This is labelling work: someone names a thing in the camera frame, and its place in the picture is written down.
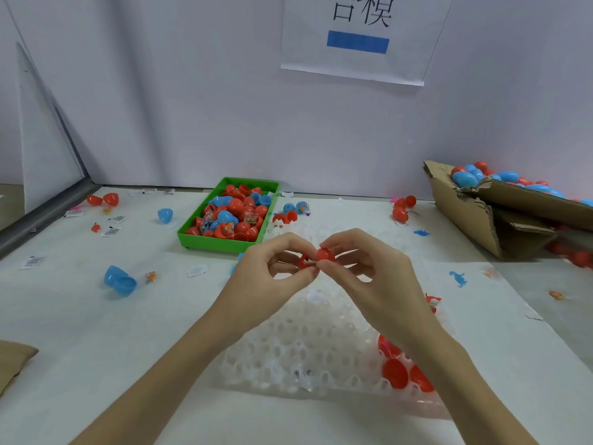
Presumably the person's right hand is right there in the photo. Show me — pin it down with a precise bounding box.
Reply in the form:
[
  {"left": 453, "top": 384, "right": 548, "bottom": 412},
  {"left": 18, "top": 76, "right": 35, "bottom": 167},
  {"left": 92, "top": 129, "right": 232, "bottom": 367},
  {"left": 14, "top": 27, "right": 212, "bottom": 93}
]
[{"left": 317, "top": 229, "right": 448, "bottom": 358}]

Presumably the person's left hand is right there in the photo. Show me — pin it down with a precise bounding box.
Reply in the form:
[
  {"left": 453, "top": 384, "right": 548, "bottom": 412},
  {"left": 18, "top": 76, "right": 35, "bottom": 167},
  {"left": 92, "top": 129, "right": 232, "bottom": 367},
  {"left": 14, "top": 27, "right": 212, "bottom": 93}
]
[{"left": 206, "top": 232, "right": 321, "bottom": 353}]

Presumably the pile of capsule halves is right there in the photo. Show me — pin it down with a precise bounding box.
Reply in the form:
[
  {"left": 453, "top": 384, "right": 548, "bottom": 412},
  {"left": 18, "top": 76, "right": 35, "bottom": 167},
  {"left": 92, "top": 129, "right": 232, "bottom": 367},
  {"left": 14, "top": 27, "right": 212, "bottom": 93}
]
[{"left": 185, "top": 183, "right": 274, "bottom": 241}]

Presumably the small capsule cluster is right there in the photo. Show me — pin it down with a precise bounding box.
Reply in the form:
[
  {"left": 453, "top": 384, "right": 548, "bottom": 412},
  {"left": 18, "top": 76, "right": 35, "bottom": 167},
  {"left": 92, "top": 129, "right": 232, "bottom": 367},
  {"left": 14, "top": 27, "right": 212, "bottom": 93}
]
[{"left": 274, "top": 201, "right": 311, "bottom": 224}]

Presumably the cardboard box of capsules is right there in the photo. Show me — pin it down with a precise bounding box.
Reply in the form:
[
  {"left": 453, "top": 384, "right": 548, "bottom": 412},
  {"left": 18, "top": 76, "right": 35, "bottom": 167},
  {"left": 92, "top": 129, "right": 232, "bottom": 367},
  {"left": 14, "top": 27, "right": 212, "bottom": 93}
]
[{"left": 423, "top": 160, "right": 593, "bottom": 260}]

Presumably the blue egg shell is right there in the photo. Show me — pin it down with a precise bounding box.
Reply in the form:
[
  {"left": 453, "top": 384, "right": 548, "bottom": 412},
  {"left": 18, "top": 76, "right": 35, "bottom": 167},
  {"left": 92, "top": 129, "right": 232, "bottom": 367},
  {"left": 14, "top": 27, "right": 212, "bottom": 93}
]
[{"left": 104, "top": 265, "right": 138, "bottom": 297}]

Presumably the pile of finished eggs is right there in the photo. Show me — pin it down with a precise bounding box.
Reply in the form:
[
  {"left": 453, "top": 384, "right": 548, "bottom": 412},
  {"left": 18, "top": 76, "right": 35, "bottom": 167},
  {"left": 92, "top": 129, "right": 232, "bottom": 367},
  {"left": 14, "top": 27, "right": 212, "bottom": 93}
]
[{"left": 450, "top": 162, "right": 593, "bottom": 205}]

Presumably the person's left forearm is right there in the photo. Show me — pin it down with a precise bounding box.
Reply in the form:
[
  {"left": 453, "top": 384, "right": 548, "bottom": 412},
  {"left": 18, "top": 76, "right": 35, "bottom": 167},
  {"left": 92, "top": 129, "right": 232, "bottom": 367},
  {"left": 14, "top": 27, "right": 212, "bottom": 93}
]
[{"left": 72, "top": 321, "right": 246, "bottom": 445}]

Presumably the clear plastic egg tray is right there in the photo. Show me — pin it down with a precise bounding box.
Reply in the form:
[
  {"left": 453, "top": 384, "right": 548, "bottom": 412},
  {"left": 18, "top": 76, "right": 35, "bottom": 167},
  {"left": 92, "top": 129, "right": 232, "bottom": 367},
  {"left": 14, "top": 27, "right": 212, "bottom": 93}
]
[{"left": 221, "top": 227, "right": 455, "bottom": 418}]

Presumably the green plastic tray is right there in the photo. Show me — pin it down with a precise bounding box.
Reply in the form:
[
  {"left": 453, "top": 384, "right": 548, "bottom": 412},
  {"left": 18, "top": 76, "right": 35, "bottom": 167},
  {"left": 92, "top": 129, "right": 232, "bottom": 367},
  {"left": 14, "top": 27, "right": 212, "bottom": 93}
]
[{"left": 177, "top": 177, "right": 281, "bottom": 254}]

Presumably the flat brown cardboard sheet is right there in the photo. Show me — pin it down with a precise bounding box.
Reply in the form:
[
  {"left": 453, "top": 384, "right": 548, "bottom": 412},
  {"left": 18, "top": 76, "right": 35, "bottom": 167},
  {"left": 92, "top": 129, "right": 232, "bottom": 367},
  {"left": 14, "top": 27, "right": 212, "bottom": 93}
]
[{"left": 0, "top": 340, "right": 40, "bottom": 397}]

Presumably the white paper sign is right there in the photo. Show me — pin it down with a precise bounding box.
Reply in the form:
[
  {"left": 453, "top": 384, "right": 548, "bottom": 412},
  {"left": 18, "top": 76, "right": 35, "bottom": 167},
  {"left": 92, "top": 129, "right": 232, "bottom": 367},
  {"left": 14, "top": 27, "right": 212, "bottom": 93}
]
[{"left": 280, "top": 0, "right": 455, "bottom": 87}]

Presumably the clear triangular panel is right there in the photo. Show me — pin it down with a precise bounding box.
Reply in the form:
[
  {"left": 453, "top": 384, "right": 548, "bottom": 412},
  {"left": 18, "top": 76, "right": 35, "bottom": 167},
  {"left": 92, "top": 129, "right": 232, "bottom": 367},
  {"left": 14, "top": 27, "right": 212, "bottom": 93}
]
[{"left": 17, "top": 43, "right": 86, "bottom": 214}]

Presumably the grey metal rail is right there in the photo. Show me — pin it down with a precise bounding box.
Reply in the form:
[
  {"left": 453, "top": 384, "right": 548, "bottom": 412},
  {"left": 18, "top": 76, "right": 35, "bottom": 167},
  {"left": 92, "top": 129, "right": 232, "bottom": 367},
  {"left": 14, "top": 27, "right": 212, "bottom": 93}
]
[{"left": 0, "top": 179, "right": 98, "bottom": 258}]

